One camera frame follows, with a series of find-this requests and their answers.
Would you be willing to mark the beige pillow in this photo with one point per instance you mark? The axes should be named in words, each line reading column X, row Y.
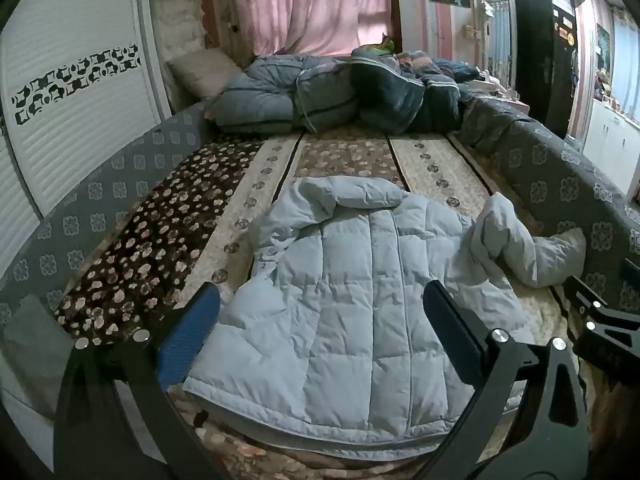
column 204, row 73

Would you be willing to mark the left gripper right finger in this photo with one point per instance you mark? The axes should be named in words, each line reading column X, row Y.
column 548, row 438

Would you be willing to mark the white ornate mirror frame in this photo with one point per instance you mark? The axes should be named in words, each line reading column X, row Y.
column 499, row 40

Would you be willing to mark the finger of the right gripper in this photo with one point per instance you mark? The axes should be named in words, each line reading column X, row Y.
column 606, row 334

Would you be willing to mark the floral patterned bed blanket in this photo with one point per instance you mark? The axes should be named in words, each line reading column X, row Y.
column 174, row 243

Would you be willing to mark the grey blue folded quilt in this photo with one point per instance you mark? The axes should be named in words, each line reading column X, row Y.
column 287, row 93

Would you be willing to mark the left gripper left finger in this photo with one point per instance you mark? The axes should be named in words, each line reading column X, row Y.
column 115, row 419

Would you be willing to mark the blue striped window curtain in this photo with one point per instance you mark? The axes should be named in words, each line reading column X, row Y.
column 625, row 82

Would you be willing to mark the white low cabinet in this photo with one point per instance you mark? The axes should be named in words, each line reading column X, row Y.
column 612, row 145

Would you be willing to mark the dark navy folded quilt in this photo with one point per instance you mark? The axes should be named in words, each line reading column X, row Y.
column 408, row 91

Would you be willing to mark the pink curtain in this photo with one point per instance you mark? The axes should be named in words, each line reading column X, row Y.
column 312, row 27

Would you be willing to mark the white louvered wardrobe door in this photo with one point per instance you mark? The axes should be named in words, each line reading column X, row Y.
column 80, row 80

